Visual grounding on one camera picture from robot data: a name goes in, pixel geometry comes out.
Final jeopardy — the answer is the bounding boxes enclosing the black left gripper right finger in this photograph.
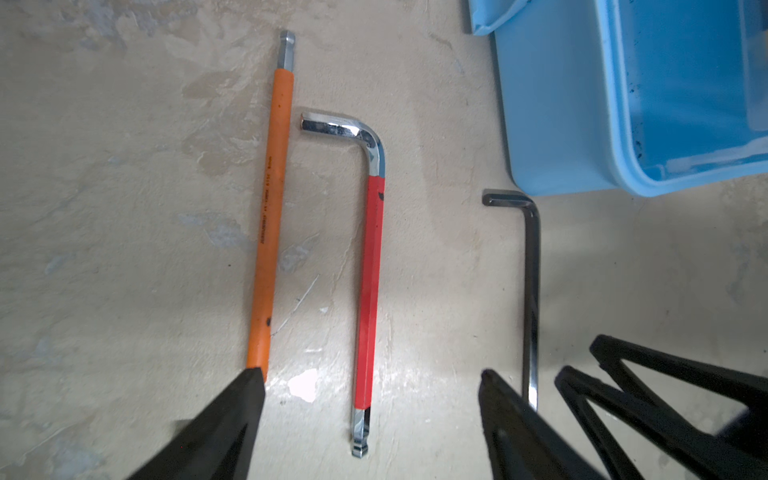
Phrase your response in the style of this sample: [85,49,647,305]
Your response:
[478,369,603,479]

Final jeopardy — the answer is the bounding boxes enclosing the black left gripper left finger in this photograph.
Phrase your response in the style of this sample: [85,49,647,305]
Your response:
[130,368,265,479]

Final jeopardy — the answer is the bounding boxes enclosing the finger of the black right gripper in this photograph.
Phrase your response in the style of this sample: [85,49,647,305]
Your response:
[555,367,767,479]
[590,335,767,414]

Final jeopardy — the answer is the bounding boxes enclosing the orange sleeved hex key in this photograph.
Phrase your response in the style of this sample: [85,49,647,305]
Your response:
[246,30,295,375]

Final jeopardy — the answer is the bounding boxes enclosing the black hex key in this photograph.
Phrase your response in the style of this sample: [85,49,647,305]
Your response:
[482,190,541,411]

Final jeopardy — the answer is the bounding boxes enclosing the blue toolbox with clear lid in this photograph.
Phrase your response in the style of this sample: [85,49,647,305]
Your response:
[468,1,767,197]

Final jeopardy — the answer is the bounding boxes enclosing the red sleeved hex key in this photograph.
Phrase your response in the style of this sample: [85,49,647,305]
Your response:
[300,111,386,459]

